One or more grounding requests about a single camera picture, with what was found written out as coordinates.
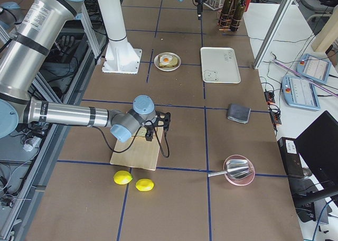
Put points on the fried egg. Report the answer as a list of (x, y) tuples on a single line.
[(165, 59)]

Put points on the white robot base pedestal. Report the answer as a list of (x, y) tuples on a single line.
[(120, 56)]

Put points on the blue teach pendant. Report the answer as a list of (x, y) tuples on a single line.
[(300, 93), (315, 68)]

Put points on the bread slice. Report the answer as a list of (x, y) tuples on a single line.
[(173, 63), (141, 132)]

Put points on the dark green wine bottle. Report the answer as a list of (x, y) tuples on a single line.
[(225, 13)]

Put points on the copper wire bottle rack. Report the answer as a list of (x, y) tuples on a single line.
[(230, 18)]

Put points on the white round plate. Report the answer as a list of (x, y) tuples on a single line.
[(156, 62)]

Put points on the pink bowl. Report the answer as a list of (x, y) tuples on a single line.
[(241, 182)]

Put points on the wooden cutting board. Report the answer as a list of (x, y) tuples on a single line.
[(131, 149)]

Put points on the folded grey cloth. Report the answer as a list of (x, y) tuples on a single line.
[(238, 113)]

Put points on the bread slice under egg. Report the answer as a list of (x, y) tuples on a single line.
[(173, 63)]

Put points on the cream bear serving tray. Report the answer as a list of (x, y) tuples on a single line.
[(219, 65)]

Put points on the yellow lemon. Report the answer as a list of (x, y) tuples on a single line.
[(122, 177), (144, 185)]

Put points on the black laptop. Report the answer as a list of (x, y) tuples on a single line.
[(317, 146)]

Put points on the metal scoop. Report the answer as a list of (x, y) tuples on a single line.
[(235, 169)]

